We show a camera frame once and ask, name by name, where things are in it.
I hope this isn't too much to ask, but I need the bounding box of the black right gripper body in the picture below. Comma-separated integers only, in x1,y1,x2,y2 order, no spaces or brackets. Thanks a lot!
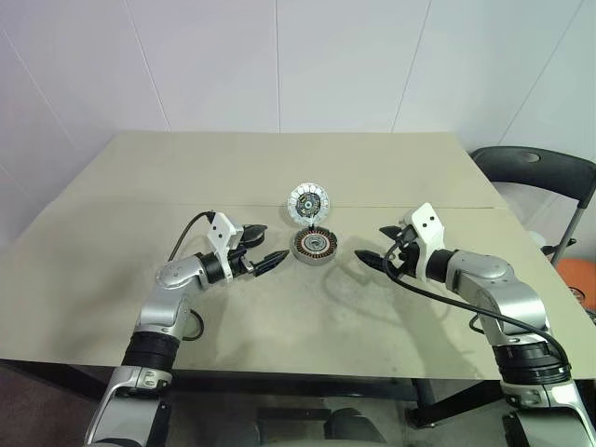
388,223,423,280

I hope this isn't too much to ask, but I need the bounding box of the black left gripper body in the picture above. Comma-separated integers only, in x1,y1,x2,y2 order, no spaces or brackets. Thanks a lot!
226,224,260,279

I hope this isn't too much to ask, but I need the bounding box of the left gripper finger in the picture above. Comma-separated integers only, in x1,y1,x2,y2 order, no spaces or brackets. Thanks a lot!
241,223,270,249
252,250,291,278

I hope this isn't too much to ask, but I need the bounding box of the grey motor stator base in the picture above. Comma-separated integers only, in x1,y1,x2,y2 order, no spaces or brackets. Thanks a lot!
290,228,340,267

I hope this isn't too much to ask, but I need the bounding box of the round silver rotor disc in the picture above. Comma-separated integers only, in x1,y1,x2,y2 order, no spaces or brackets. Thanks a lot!
285,182,332,228

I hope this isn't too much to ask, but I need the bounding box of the black folding chair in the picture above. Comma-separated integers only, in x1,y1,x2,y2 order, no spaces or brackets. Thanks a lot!
468,145,596,269

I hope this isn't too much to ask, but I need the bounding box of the orange tray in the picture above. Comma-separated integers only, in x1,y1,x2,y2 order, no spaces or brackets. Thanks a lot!
555,258,596,322

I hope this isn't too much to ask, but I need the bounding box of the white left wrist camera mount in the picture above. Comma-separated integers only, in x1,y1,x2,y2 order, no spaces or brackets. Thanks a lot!
204,211,244,281

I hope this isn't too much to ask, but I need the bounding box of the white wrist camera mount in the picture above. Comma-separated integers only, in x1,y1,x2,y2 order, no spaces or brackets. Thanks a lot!
399,202,446,281
204,211,244,281

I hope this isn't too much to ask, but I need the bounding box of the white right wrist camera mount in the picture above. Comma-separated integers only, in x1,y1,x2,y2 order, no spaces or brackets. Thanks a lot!
399,202,446,281

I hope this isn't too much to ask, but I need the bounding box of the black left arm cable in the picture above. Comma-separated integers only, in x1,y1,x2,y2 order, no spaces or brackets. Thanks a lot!
168,211,216,340

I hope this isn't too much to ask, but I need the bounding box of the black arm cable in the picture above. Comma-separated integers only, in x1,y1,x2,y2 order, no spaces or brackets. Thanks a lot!
384,235,573,373
168,211,216,340

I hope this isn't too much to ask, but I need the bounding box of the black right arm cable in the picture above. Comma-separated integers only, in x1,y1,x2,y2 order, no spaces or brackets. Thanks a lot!
384,235,573,373

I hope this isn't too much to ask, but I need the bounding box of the black table frame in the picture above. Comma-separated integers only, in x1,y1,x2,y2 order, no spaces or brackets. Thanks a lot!
0,358,507,432

